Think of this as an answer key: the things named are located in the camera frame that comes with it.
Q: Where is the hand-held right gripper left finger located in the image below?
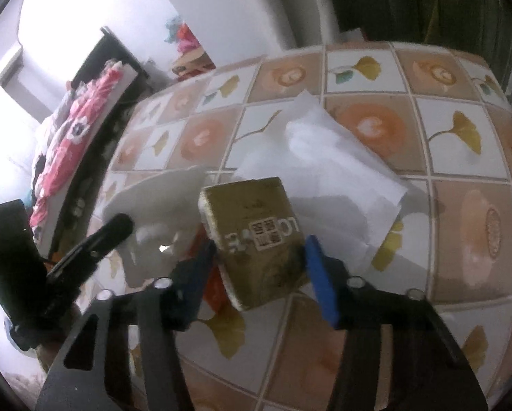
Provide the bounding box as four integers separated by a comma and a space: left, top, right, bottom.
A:
35, 237, 216, 411

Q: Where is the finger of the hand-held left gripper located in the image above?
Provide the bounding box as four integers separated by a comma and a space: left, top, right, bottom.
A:
46, 213, 136, 297

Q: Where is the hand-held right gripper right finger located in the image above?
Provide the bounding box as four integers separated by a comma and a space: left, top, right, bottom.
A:
305, 235, 490, 411

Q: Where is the gold cardboard box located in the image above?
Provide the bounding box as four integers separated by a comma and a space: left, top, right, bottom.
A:
198, 176, 310, 312

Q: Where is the red plastic wrapper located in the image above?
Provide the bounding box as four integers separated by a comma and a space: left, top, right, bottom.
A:
203, 265, 230, 310

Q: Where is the pink floral blanket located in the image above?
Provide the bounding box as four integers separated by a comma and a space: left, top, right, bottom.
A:
28, 60, 138, 241

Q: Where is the tile-patterned tablecloth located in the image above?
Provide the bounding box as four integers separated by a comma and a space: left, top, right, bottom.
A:
88, 40, 512, 411

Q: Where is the large white tissue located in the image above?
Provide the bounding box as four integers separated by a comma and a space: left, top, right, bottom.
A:
232, 91, 411, 267

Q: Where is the brown cardboard box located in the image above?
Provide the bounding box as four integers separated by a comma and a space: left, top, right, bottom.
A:
172, 52, 217, 79

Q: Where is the red cloth pile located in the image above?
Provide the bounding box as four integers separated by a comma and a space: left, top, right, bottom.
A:
165, 16, 205, 58

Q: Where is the dark green curtain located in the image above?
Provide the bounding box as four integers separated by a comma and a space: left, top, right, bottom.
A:
320, 0, 512, 110

